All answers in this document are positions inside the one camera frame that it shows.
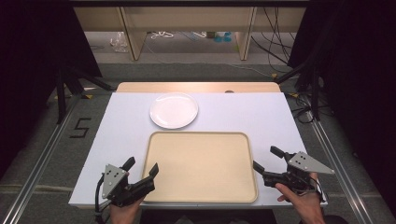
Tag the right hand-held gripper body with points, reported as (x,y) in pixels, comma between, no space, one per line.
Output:
(295,174)

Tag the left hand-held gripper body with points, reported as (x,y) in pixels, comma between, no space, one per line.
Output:
(124,188)

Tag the person's left hand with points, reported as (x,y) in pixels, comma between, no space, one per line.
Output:
(124,213)

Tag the person's right hand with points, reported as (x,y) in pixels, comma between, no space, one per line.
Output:
(300,202)

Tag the white table cover sheet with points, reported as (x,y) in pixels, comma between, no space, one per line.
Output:
(118,137)

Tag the beige rectangular tray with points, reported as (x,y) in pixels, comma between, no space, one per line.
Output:
(200,166)

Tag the white round plate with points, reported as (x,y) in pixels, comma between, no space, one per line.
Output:
(173,110)

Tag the black metal stand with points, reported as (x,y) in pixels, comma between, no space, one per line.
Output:
(308,84)
(71,90)

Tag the black curtain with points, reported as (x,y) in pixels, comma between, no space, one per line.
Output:
(40,62)
(358,77)

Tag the clear plastic bag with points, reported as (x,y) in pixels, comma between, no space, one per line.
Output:
(119,41)

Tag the teal plastic cups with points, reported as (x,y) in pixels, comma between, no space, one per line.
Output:
(223,37)

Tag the wooden shelf unit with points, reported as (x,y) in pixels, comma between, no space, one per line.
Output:
(186,18)

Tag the aluminium floor rail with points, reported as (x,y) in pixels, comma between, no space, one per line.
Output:
(40,161)
(339,168)

